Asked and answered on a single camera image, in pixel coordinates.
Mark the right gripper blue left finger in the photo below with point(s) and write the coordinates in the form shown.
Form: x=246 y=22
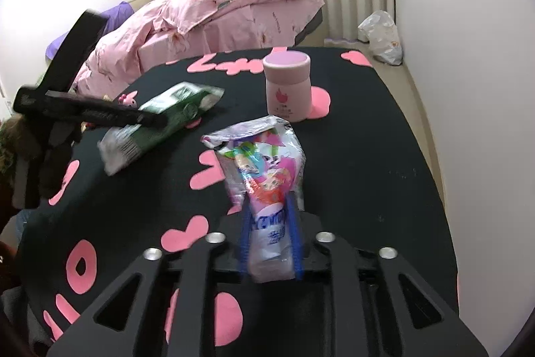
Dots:
x=243 y=249

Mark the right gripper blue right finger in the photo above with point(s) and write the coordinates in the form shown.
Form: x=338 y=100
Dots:
x=295 y=234

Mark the silver cartoon princess packet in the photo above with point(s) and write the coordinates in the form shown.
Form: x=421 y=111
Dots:
x=262 y=159

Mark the green white snack packet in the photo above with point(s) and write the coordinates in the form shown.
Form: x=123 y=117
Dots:
x=176 y=108

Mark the pink caterpillar toy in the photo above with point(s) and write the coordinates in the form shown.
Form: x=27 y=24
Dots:
x=128 y=99

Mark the black cloth with pink shapes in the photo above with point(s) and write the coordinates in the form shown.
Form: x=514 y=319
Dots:
x=365 y=177

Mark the purple pillow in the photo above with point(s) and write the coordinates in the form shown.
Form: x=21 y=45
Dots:
x=83 y=37

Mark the pink jar with lid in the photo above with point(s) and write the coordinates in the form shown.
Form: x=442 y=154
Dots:
x=288 y=85

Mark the beige bed base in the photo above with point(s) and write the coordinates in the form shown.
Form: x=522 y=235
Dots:
x=311 y=27

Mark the white plastic bag on floor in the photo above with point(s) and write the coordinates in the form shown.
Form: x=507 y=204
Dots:
x=383 y=38

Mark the pink floral duvet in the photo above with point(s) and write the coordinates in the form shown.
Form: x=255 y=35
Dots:
x=165 y=31

